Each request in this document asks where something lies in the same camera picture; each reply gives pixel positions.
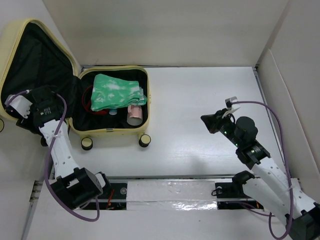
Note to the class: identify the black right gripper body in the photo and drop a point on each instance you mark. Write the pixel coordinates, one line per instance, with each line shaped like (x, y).
(226, 127)

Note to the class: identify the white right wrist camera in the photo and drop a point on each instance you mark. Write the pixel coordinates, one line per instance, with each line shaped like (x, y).
(231, 106)

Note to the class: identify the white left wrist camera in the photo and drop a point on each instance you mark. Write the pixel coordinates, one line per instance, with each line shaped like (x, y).
(20, 104)

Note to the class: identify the small white bottle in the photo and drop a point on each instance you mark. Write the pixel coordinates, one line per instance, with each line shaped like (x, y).
(113, 112)

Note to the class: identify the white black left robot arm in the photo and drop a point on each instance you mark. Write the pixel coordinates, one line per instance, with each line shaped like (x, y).
(74, 186)

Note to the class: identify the green white tie-dye cloth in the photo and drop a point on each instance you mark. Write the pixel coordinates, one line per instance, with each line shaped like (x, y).
(113, 93)

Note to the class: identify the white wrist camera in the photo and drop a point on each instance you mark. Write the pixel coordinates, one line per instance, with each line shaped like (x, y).
(231, 106)
(20, 104)

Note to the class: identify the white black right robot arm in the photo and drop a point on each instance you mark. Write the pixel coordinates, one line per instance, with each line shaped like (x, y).
(264, 181)

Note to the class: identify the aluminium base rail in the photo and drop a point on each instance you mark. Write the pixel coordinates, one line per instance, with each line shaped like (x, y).
(201, 194)

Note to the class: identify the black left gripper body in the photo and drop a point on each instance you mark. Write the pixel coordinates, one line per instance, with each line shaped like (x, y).
(28, 122)

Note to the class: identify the pink ceramic mug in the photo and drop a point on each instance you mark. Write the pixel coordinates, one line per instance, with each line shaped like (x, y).
(134, 115)

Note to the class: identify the yellow hard-shell suitcase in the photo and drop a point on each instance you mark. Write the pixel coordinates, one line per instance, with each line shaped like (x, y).
(32, 57)

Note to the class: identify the red black headphones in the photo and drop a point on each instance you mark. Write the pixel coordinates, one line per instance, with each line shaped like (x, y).
(87, 103)

